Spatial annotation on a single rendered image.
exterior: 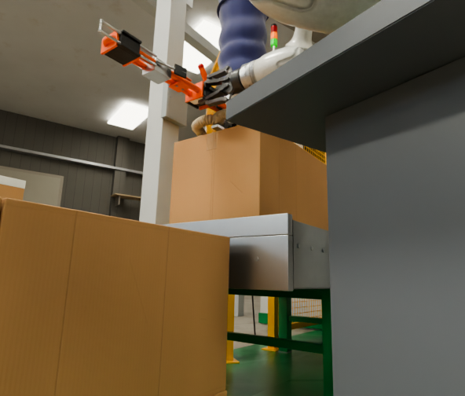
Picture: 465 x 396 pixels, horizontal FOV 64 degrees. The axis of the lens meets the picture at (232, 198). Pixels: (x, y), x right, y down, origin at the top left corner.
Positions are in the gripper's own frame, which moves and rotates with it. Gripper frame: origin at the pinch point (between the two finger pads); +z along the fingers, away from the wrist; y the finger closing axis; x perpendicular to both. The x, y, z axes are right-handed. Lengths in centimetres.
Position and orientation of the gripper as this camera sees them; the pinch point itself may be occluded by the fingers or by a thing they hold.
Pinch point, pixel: (199, 94)
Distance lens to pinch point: 139.6
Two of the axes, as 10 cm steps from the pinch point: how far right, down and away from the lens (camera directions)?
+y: -0.3, 9.8, -2.0
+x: 5.9, 1.8, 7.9
